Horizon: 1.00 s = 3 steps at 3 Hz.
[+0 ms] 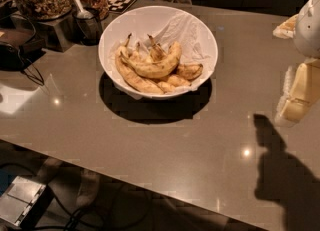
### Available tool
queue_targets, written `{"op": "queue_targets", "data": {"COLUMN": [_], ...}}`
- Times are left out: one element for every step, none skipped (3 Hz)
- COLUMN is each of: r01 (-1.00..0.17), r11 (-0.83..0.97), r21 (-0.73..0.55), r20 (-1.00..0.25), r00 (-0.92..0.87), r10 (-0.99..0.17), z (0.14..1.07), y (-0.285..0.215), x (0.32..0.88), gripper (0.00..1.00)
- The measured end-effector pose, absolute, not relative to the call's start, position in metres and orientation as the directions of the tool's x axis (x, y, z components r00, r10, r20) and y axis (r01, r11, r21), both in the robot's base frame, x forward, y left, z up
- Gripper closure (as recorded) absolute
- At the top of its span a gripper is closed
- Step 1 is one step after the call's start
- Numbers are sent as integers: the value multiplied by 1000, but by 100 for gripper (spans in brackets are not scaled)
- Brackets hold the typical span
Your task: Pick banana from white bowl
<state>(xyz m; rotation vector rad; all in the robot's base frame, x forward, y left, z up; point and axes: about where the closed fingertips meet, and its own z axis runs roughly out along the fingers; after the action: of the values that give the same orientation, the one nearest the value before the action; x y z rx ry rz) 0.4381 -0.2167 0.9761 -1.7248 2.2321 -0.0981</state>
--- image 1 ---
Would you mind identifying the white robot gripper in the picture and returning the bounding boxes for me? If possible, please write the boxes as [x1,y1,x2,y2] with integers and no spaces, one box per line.
[273,0,320,127]

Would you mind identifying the black white marker tag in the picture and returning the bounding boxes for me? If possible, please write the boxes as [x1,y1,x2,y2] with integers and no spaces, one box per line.
[108,0,137,13]

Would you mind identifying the long left yellow banana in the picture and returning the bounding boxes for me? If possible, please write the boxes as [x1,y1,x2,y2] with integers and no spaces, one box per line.
[115,34,164,94]

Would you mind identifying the upright small banana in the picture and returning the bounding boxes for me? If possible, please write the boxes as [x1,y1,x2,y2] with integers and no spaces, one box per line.
[148,35,167,63]

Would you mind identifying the lower middle yellow banana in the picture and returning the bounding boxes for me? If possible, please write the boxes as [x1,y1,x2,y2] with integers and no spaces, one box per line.
[157,74,191,92]

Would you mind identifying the black device with cable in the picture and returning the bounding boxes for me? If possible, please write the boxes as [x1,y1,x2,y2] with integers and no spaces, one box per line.
[0,14,47,87]

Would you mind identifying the silver box on floor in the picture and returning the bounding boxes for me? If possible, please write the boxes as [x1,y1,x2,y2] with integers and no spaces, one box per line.
[0,176,53,230]

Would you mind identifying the curved yellow banana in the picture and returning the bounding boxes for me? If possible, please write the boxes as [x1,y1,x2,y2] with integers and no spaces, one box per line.
[127,41,182,78]

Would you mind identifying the white paper napkin liner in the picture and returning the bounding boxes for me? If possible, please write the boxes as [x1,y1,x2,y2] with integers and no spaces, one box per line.
[98,6,218,100]

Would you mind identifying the black floor cables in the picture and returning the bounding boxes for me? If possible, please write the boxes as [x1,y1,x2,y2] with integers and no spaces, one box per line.
[0,161,154,231]

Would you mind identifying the white bowl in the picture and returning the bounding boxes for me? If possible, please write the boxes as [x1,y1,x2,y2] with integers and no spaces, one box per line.
[98,6,218,100]

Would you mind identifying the right brown spotted banana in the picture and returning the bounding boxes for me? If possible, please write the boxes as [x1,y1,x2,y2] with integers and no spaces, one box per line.
[176,63,203,80]

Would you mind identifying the white plastic spoon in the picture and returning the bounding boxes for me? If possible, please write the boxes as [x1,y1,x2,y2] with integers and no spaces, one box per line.
[73,0,93,19]

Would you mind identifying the dark cup with spoon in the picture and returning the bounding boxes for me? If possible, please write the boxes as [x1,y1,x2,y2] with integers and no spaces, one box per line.
[72,8,102,46]

